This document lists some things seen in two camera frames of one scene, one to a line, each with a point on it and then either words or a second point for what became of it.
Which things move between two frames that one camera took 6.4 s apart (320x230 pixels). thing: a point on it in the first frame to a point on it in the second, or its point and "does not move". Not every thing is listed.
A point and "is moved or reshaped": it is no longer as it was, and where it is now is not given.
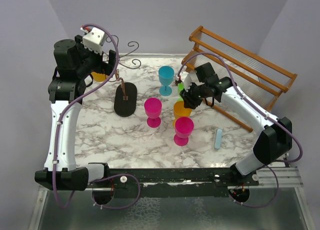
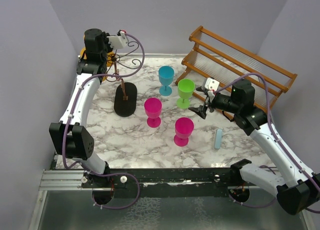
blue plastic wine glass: (166, 75) does not move
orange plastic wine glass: (180, 110) is moved or reshaped
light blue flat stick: (218, 139) does not move
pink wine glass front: (183, 127) does not move
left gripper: (104, 67) to (106, 37)
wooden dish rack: (261, 79) does not move
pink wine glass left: (153, 107) does not move
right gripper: (189, 101) to (201, 110)
